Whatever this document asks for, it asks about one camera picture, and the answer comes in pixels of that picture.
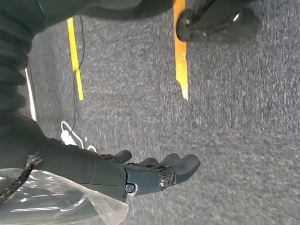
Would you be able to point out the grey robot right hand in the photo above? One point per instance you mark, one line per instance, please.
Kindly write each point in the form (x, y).
(70, 161)

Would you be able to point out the white power strip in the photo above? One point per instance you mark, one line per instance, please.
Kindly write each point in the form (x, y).
(66, 138)

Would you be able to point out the clear plastic cover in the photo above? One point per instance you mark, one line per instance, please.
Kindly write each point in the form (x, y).
(58, 202)

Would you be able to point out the robot right arm ribbed sleeve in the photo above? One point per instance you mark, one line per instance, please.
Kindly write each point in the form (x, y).
(11, 62)

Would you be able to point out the torn yellow floor tape strip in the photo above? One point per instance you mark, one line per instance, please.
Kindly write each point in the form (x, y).
(180, 62)

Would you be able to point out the black robot foot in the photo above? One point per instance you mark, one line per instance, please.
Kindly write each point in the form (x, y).
(222, 24)

